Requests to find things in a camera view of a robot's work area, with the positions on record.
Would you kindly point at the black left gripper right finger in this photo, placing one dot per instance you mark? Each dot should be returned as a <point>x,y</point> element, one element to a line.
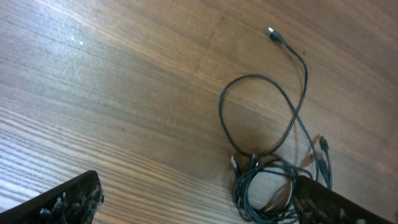
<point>314,203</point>

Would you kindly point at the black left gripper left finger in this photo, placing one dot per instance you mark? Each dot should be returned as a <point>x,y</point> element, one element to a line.
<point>75,202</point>

